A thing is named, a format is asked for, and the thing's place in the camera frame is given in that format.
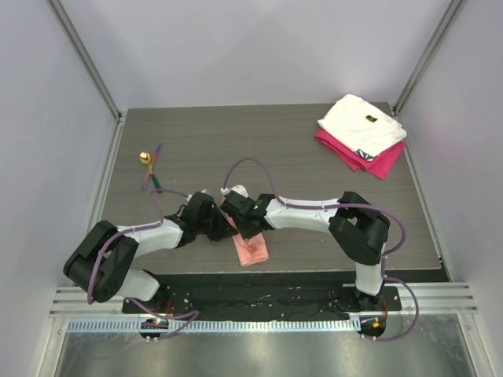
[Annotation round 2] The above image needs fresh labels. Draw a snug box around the pink satin napkin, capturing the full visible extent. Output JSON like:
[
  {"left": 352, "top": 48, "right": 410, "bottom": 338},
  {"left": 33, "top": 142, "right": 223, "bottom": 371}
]
[{"left": 213, "top": 197, "right": 271, "bottom": 268}]

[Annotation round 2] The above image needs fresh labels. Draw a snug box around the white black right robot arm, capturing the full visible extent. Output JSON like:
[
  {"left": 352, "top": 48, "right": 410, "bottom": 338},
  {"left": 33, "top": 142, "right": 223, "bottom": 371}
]
[{"left": 220, "top": 188, "right": 390, "bottom": 310}]

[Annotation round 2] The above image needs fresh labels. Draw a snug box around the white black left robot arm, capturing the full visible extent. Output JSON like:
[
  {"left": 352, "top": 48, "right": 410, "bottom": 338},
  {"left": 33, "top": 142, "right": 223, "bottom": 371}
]
[{"left": 63, "top": 192, "right": 237, "bottom": 313}]

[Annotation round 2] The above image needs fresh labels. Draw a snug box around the iridescent purple utensil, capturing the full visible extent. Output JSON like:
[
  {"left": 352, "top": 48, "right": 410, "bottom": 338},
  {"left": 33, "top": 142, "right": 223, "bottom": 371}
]
[{"left": 141, "top": 144, "right": 163, "bottom": 190}]

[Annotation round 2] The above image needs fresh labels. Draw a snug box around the gold spoon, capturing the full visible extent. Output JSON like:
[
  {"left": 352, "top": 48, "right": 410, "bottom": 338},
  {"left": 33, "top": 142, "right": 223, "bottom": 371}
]
[{"left": 138, "top": 152, "right": 152, "bottom": 175}]

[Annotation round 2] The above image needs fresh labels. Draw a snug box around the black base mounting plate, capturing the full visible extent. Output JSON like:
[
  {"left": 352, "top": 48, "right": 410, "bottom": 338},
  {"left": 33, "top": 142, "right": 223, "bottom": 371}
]
[{"left": 144, "top": 271, "right": 402, "bottom": 322}]

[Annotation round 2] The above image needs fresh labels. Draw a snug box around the magenta folded cloth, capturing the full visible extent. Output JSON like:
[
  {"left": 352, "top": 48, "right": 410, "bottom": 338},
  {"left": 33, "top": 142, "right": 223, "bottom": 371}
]
[{"left": 314, "top": 129, "right": 406, "bottom": 180}]

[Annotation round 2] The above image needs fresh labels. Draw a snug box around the white folded cloth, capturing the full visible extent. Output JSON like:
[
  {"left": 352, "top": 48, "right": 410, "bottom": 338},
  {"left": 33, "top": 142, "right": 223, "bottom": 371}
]
[{"left": 318, "top": 94, "right": 407, "bottom": 161}]

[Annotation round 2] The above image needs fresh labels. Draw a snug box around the white wrist camera connector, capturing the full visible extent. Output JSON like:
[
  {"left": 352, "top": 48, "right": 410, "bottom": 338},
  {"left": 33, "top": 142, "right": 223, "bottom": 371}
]
[{"left": 220, "top": 185, "right": 249, "bottom": 198}]

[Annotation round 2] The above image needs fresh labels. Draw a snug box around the dark green handled utensil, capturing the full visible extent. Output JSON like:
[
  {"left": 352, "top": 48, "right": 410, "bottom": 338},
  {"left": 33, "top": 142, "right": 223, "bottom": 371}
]
[{"left": 150, "top": 174, "right": 162, "bottom": 192}]

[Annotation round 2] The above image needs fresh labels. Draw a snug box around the white slotted cable duct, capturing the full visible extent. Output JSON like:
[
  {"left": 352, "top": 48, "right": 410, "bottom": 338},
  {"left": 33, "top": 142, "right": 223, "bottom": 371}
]
[{"left": 67, "top": 317, "right": 361, "bottom": 333}]

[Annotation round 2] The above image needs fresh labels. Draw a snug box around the aluminium front rail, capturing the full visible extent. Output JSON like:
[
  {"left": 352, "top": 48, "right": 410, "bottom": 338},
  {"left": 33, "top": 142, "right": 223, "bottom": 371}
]
[{"left": 49, "top": 283, "right": 479, "bottom": 318}]

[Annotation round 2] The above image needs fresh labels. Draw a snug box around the grey left corner post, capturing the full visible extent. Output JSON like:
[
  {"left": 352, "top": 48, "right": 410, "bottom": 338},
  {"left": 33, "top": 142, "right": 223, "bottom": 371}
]
[{"left": 46, "top": 0, "right": 123, "bottom": 120}]

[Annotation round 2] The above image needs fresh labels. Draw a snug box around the grey aluminium corner post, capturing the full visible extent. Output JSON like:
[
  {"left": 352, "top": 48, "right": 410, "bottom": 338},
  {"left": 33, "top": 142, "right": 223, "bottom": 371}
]
[{"left": 392, "top": 0, "right": 468, "bottom": 115}]

